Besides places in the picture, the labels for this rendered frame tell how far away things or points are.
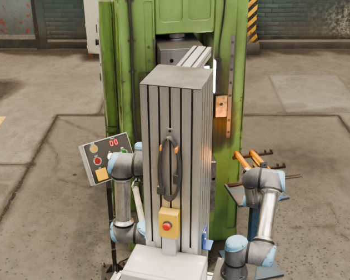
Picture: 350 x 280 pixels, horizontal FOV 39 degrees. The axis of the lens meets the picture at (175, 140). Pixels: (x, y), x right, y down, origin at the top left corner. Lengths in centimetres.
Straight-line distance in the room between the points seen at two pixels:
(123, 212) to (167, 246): 54
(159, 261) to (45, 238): 236
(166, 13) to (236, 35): 52
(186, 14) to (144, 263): 179
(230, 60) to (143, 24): 68
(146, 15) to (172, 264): 176
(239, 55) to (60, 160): 279
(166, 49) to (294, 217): 218
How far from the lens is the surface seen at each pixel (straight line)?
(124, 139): 343
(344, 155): 590
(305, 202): 496
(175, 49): 331
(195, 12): 343
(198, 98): 190
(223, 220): 422
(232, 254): 267
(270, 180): 276
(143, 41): 340
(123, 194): 268
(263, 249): 266
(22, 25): 984
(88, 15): 882
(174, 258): 228
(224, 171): 395
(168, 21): 340
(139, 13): 336
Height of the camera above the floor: 271
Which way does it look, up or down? 27 degrees down
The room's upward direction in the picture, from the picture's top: straight up
